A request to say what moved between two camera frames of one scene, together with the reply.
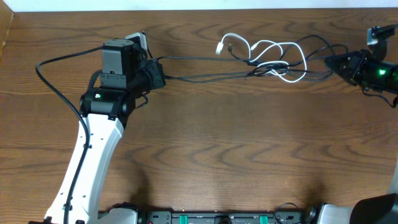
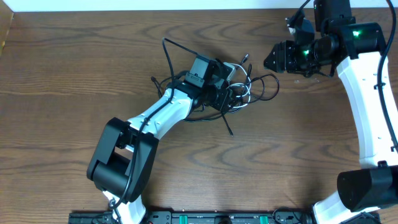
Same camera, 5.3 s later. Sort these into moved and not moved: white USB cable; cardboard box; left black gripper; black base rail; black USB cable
Moved: white USB cable; left black gripper; black USB cable
Not moved: cardboard box; black base rail
